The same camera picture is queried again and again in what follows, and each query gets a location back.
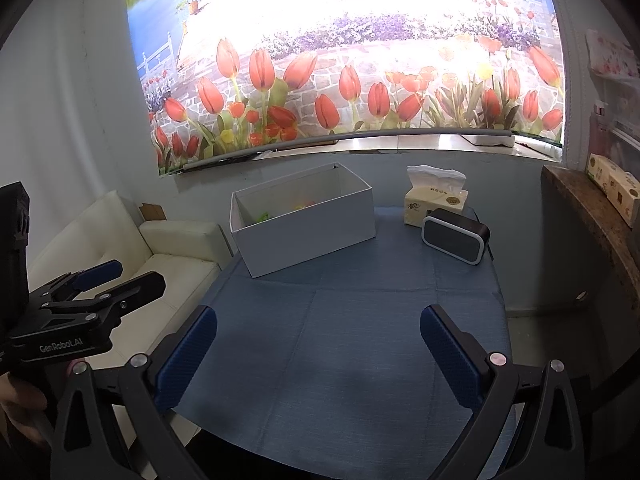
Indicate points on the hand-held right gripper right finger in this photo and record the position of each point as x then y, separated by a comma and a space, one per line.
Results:
450, 355

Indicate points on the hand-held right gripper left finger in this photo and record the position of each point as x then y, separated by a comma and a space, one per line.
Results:
187, 355

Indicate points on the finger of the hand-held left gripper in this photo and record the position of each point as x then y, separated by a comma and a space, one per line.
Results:
100, 272
135, 287

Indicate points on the white cardboard box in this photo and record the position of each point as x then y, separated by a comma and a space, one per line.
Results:
300, 240

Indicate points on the yellow snack packet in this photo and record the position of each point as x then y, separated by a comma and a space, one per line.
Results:
305, 205

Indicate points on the person's left hand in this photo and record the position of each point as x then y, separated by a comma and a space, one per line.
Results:
20, 400

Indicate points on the white leather sofa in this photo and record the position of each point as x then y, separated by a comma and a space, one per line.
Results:
170, 270

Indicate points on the brown cardboard piece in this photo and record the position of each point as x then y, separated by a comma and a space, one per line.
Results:
152, 211

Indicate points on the blue tablecloth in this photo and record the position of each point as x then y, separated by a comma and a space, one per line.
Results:
350, 360

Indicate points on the black grey speaker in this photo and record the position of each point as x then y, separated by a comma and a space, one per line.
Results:
452, 242

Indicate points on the green snack packet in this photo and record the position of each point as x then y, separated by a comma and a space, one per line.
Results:
265, 217

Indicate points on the yellow tissue box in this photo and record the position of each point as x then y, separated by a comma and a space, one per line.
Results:
425, 207

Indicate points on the brown stone counter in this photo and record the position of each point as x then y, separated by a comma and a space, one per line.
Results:
590, 210

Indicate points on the boxes on side shelf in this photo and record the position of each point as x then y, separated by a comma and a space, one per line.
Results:
615, 185

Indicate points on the pink floral packet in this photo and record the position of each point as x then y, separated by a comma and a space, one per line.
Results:
610, 55

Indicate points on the tulip wall poster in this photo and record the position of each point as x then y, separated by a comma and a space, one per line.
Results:
325, 60

